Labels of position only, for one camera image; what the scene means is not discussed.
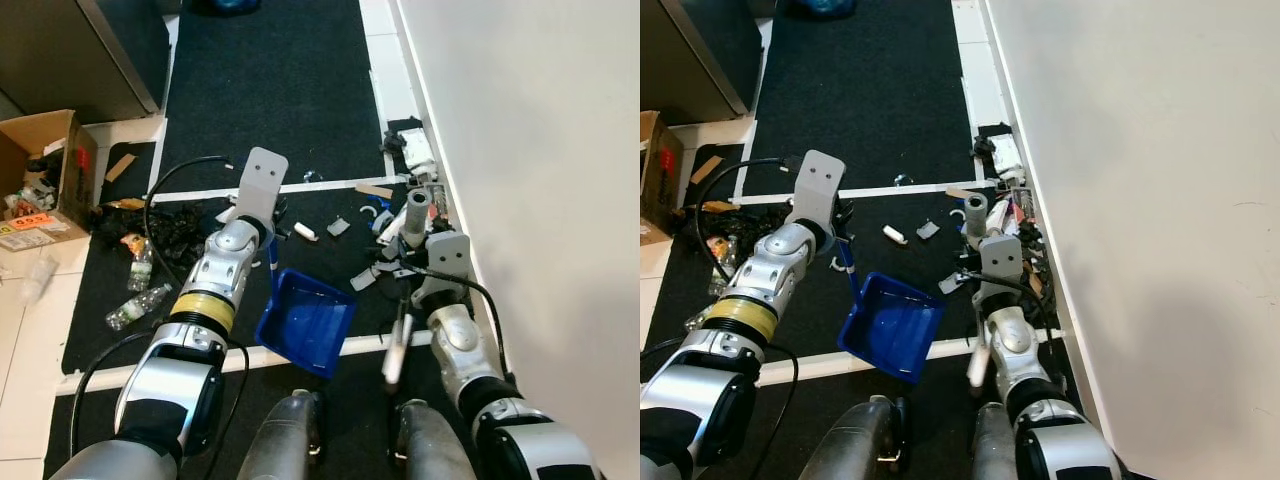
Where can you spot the broom with grey grip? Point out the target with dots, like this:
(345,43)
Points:
(977,215)
(418,215)

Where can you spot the blue plastic dustpan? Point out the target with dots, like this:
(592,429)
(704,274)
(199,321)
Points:
(890,325)
(305,320)

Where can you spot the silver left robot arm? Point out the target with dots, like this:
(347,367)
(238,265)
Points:
(195,375)
(700,400)

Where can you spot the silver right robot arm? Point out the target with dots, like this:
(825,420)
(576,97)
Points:
(455,340)
(1010,340)

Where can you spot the small white tube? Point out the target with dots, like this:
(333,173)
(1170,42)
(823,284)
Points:
(306,232)
(895,236)

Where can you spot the large grey scrap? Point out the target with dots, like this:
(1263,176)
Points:
(950,283)
(365,278)

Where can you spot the small grey scrap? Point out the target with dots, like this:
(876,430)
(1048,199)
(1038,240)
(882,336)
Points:
(928,230)
(339,227)

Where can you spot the thin wooden strip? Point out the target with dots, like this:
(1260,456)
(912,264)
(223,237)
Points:
(374,190)
(960,193)

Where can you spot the black rubbish pile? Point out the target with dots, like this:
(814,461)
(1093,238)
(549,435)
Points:
(170,235)
(750,225)

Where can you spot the white plastic packet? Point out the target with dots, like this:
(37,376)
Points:
(1006,152)
(418,148)

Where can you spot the brown cardboard scrap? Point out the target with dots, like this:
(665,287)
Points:
(706,168)
(120,167)

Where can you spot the grey right robot leg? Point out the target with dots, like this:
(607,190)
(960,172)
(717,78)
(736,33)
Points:
(425,445)
(1000,445)

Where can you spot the grey robot leg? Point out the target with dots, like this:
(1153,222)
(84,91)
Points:
(1000,445)
(850,440)
(285,440)
(425,445)

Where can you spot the open cardboard box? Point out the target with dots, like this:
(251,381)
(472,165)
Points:
(660,170)
(40,150)

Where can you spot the grey left robot leg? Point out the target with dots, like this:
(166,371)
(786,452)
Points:
(285,440)
(850,440)

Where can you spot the dark cabinet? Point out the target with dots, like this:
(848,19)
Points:
(70,50)
(690,50)

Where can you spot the clear plastic bag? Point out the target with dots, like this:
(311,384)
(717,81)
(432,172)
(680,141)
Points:
(35,280)

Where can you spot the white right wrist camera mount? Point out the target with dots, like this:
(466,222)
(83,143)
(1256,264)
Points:
(1003,260)
(448,258)

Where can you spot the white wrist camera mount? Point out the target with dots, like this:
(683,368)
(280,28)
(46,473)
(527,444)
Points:
(818,185)
(1003,260)
(448,258)
(262,180)

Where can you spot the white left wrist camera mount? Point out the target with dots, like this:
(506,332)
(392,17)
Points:
(818,185)
(262,180)

